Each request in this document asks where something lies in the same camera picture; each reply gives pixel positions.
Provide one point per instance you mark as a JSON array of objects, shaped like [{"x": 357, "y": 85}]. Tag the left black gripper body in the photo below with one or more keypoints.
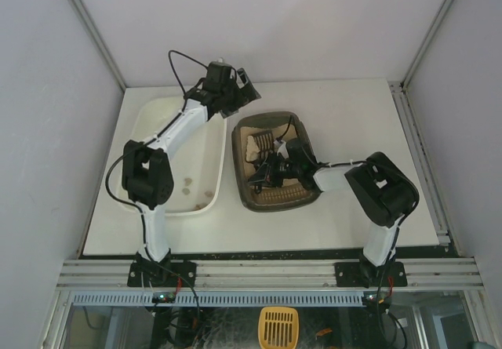
[{"x": 238, "y": 96}]

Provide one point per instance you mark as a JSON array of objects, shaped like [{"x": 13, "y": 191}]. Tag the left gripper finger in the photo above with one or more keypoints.
[
  {"x": 228, "y": 111},
  {"x": 248, "y": 92}
]

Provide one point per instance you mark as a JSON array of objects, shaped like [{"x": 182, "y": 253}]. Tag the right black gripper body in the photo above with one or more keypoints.
[{"x": 269, "y": 169}]

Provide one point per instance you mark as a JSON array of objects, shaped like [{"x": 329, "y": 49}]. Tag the black litter scoop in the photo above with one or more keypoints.
[{"x": 265, "y": 139}]

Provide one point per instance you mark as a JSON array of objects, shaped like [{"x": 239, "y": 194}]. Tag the dark brown litter box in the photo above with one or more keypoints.
[{"x": 294, "y": 193}]

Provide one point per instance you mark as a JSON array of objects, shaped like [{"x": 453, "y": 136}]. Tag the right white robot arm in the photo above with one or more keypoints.
[{"x": 385, "y": 194}]

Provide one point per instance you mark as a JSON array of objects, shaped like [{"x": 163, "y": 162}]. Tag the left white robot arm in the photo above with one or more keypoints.
[{"x": 147, "y": 174}]

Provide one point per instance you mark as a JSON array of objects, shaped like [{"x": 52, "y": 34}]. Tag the litter clump in scoop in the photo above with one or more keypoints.
[{"x": 252, "y": 149}]

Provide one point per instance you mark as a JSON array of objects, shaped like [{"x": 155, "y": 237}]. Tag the yellow litter scoop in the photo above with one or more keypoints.
[{"x": 278, "y": 327}]

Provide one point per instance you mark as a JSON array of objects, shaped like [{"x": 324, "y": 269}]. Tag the white plastic tray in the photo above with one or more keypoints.
[{"x": 200, "y": 158}]

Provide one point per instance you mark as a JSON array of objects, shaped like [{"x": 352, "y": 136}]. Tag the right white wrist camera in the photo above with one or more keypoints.
[{"x": 281, "y": 148}]

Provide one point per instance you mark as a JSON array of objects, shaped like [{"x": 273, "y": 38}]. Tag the grey slotted cable duct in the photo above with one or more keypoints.
[{"x": 329, "y": 298}]

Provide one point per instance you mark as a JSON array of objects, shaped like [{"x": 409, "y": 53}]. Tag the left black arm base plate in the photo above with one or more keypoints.
[{"x": 145, "y": 273}]

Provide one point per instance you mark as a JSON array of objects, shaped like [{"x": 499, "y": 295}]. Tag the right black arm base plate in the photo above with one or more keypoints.
[{"x": 359, "y": 274}]

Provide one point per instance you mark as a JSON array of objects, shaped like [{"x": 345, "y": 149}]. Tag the aluminium front rail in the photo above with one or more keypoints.
[{"x": 413, "y": 274}]

